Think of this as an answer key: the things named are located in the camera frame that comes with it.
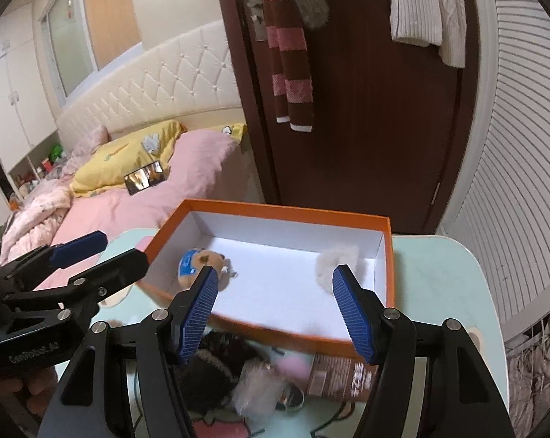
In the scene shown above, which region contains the maroon pink striped scarf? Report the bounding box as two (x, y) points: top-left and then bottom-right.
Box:
(260, 0), (314, 132)

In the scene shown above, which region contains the white fluffy pompom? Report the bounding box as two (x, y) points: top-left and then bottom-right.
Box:
(314, 244), (359, 295)

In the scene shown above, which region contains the small round mirror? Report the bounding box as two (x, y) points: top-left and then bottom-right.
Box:
(276, 383), (305, 412)

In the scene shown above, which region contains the yellow pillow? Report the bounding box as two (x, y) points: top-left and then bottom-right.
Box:
(70, 120), (185, 198)

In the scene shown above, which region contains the person's left hand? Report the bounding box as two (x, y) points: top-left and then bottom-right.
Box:
(0, 367), (58, 417)

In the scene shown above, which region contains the white knitted sweater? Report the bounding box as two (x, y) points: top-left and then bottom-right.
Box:
(390, 0), (467, 68)

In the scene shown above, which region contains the doll with black dress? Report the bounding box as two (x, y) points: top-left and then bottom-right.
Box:
(177, 330), (294, 418)

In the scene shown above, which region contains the brown snack packet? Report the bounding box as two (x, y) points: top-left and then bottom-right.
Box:
(307, 354), (377, 402)

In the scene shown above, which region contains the orange cardboard box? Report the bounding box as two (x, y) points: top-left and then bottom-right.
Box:
(139, 200), (395, 357)

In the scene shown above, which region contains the white louvered closet door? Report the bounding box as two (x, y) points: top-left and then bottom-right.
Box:
(439, 0), (550, 339)

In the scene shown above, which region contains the dark wooden door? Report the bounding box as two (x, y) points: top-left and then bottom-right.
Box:
(219, 0), (479, 234)

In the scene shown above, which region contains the blue brown plush toy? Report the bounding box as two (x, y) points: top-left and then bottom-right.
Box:
(177, 248), (237, 290)

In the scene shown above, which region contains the pink bed blanket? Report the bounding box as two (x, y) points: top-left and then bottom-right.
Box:
(0, 130), (249, 266)

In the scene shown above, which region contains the cream tufted headboard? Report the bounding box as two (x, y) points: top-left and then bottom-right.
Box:
(56, 20), (244, 151)

